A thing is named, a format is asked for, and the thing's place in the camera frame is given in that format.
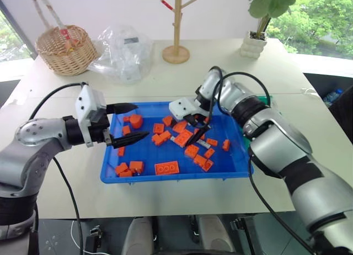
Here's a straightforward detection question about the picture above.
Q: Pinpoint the grey rounded shape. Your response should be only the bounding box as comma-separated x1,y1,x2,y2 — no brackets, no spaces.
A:
121,216,156,255
196,215,236,255

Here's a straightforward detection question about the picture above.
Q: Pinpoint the wooden tree stand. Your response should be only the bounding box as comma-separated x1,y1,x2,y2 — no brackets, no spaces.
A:
160,0,201,65

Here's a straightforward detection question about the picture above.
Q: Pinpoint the black metal table clamp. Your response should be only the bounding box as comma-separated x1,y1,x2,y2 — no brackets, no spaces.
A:
84,224,103,254
229,216,258,255

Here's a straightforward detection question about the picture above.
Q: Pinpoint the long flat orange brick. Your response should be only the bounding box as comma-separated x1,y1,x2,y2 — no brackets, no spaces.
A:
154,161,180,176

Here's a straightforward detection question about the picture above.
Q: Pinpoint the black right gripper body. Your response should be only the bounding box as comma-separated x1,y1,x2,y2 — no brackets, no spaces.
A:
183,112,211,128

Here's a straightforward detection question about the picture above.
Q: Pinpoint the green leafy plant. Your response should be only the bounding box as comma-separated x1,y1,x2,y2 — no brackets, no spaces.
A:
248,0,297,41

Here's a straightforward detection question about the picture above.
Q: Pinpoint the round orange building block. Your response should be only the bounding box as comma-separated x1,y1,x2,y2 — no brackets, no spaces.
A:
129,114,145,129

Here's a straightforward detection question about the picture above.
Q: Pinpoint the large orange building brick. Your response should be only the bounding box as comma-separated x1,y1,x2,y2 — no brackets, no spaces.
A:
173,130,194,148

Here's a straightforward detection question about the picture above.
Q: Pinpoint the clear water bottle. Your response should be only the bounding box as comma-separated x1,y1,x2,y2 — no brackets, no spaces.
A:
322,89,344,107

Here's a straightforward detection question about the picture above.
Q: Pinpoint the white ceramic plant pot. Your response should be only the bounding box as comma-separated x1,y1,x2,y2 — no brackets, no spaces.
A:
239,30,269,59

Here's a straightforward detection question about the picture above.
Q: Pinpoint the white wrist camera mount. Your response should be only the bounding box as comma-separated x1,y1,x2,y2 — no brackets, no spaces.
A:
74,85,108,148
168,98,211,122

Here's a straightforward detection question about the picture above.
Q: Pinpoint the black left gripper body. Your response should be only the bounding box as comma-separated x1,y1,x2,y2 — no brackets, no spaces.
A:
88,110,114,147

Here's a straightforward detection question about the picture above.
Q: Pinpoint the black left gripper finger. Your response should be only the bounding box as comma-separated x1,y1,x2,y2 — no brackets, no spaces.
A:
105,102,139,115
110,131,151,150

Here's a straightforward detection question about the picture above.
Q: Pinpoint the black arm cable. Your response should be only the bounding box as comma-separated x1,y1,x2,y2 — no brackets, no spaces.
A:
206,65,317,255
28,82,89,255

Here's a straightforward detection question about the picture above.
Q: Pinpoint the white floor cable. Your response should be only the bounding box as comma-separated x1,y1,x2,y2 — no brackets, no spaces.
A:
71,219,92,255

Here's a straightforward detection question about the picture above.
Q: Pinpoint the blue plastic bin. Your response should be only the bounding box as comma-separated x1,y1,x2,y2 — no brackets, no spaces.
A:
99,100,255,185

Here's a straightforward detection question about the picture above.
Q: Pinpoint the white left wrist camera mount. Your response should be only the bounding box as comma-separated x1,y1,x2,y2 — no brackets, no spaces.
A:
74,85,108,148

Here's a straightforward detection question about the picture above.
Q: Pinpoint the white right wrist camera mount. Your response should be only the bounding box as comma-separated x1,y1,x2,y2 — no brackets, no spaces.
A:
168,98,211,122

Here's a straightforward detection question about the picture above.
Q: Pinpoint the woven wicker basket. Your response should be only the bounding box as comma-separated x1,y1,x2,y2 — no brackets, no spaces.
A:
29,0,98,77

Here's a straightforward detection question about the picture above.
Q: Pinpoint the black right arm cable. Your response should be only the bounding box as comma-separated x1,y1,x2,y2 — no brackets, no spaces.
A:
206,65,317,255

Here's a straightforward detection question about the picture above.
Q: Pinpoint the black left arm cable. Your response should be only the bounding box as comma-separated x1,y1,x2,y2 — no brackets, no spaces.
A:
28,82,89,255

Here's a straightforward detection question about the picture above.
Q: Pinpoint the clear plastic bag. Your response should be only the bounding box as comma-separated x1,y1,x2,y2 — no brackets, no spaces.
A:
87,24,154,86

